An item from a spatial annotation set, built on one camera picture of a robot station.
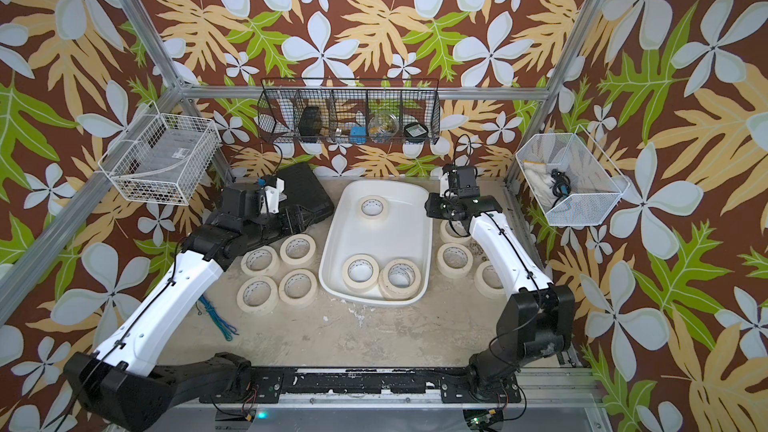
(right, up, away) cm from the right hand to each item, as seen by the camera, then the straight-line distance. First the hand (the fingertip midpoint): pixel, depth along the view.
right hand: (429, 202), depth 86 cm
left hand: (-33, -3, -11) cm, 35 cm away
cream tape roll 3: (-21, -23, +9) cm, 32 cm away
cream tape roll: (-18, -1, +26) cm, 31 cm away
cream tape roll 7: (+10, -19, +11) cm, 24 cm away
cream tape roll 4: (-43, -16, +13) cm, 47 cm away
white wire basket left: (-71, +10, -8) cm, 73 cm away
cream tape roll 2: (-8, -24, +7) cm, 27 cm away
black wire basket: (-24, +31, +12) cm, 41 cm away
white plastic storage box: (-6, -10, +19) cm, 22 cm away
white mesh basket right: (+40, +7, -2) cm, 41 cm away
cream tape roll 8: (+19, -25, +4) cm, 31 cm away
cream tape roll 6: (+9, -11, +13) cm, 20 cm away
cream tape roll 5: (-40, -26, +6) cm, 48 cm away
